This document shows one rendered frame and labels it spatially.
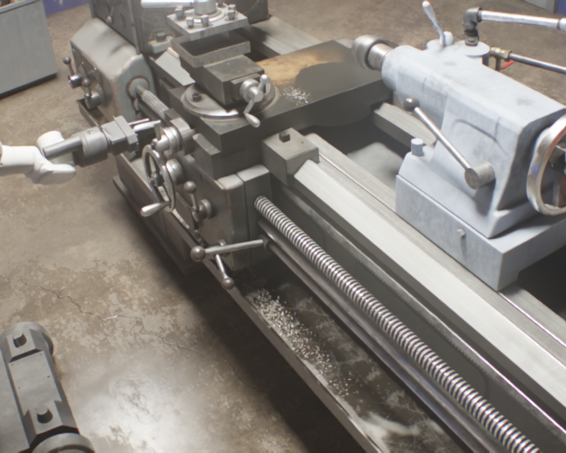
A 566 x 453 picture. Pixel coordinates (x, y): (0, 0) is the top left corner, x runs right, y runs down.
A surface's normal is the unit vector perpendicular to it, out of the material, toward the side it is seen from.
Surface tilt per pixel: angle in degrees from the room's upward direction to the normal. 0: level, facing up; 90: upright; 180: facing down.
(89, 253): 0
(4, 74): 90
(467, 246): 90
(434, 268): 36
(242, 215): 90
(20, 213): 0
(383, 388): 0
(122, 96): 90
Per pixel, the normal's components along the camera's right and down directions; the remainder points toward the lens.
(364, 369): -0.07, -0.80
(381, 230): -0.56, -0.45
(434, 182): -0.79, -0.07
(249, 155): 0.51, 0.48
